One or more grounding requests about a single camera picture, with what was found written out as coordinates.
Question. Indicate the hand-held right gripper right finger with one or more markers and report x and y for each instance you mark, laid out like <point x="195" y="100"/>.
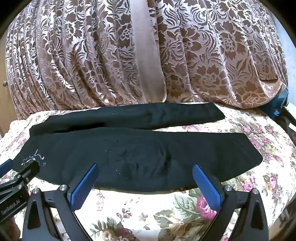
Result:
<point x="208" y="188"/>

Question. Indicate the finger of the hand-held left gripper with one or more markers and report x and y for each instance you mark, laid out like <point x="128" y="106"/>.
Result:
<point x="25" y="170"/>

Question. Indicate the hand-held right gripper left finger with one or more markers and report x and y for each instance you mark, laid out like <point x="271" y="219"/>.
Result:
<point x="83" y="185"/>

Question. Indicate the black pants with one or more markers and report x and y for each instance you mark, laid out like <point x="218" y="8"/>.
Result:
<point x="138" y="148"/>

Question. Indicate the floral bed sheet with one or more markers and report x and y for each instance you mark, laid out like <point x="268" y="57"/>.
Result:
<point x="175" y="215"/>

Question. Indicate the wooden cabinet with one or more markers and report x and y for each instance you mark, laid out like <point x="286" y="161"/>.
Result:
<point x="3" y="90"/>

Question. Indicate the blue plastic object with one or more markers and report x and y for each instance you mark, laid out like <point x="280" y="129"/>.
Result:
<point x="278" y="102"/>

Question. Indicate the brown floral curtain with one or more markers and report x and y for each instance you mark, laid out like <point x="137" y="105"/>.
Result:
<point x="87" y="58"/>

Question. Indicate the plain beige curtain panel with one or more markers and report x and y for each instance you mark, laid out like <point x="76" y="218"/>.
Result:
<point x="148" y="58"/>

